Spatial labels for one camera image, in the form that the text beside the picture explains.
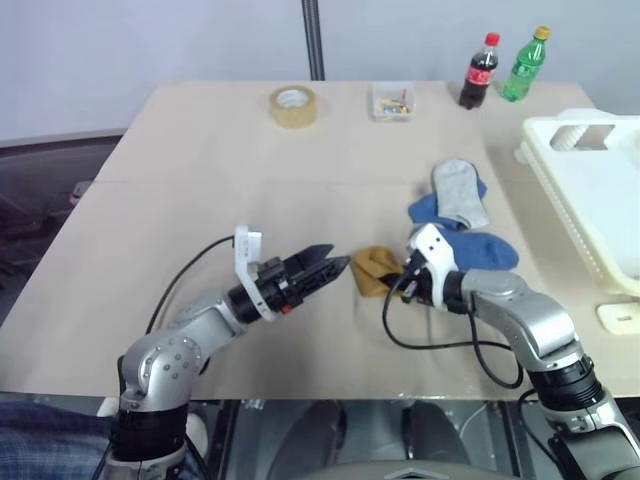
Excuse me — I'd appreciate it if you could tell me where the clear box of small parts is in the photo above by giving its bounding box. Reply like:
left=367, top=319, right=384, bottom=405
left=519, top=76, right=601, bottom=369
left=370, top=81, right=419, bottom=123

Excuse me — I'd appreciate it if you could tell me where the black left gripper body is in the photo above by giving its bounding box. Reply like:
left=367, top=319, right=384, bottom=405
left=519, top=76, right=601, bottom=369
left=257, top=254, right=326, bottom=315

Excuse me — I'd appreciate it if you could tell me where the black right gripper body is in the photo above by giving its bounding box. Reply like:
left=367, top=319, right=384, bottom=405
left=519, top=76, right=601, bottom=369
left=399, top=252, right=433, bottom=308

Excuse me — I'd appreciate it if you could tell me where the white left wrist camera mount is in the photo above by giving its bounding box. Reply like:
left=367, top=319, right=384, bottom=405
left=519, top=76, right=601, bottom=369
left=233, top=224, right=277, bottom=323

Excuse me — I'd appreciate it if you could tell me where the green bottle with yellow cap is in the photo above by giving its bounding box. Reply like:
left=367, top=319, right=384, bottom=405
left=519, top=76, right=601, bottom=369
left=500, top=26, right=553, bottom=103

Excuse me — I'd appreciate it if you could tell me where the small white plastic part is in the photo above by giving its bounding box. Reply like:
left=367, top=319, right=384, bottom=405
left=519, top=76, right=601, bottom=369
left=596, top=301, right=640, bottom=333

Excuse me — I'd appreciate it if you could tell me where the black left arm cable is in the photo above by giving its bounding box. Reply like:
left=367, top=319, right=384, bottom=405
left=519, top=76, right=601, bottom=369
left=144, top=237, right=237, bottom=335

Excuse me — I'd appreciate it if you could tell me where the dark chair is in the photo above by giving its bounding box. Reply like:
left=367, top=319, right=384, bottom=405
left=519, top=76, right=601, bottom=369
left=0, top=128, right=129, bottom=329

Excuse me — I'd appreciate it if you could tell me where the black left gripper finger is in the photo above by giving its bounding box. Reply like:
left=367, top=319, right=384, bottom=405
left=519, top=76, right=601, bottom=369
left=298, top=255, right=352, bottom=294
left=289, top=243, right=336, bottom=274

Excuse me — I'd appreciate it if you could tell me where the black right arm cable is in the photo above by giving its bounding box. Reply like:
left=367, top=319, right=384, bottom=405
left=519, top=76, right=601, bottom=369
left=382, top=272, right=525, bottom=389

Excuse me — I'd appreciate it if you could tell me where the beige paper table cover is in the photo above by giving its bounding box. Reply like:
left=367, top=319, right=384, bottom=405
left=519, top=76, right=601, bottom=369
left=0, top=80, right=521, bottom=402

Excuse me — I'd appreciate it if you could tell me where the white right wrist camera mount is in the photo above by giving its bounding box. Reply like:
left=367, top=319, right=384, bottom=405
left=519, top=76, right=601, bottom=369
left=404, top=223, right=460, bottom=307

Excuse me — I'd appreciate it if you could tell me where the clear packing tape roll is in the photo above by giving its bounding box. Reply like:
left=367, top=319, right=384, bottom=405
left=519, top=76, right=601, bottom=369
left=269, top=84, right=321, bottom=130

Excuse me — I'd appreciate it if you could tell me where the light grey sock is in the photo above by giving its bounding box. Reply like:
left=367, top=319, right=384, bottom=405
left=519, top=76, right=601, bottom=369
left=432, top=158, right=490, bottom=229

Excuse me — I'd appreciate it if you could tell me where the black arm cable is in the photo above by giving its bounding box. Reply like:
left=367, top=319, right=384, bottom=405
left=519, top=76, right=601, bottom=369
left=382, top=272, right=525, bottom=389
left=144, top=237, right=237, bottom=335

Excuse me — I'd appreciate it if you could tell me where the blue sock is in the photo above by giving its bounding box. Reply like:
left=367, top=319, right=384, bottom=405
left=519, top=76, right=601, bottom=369
left=435, top=227, right=520, bottom=272
left=408, top=177, right=489, bottom=232

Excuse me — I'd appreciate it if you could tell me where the mustard yellow sock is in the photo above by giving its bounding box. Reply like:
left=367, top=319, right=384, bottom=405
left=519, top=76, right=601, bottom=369
left=349, top=245, right=407, bottom=300

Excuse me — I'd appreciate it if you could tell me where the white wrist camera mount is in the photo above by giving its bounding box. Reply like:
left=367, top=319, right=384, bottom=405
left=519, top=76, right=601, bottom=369
left=404, top=223, right=460, bottom=307
left=233, top=224, right=277, bottom=323

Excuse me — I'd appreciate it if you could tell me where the blue plaid trouser leg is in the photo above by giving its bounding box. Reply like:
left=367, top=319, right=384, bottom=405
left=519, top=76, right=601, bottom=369
left=0, top=393, right=114, bottom=480

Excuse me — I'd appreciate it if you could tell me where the white plastic basket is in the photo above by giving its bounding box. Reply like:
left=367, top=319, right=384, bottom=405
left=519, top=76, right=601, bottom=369
left=513, top=108, right=640, bottom=297

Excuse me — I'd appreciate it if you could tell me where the grey metal pole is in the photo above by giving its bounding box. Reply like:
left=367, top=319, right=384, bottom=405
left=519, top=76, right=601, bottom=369
left=300, top=0, right=327, bottom=81

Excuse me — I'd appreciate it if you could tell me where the cola bottle with red cap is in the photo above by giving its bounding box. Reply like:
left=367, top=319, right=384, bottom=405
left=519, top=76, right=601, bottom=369
left=458, top=32, right=502, bottom=110

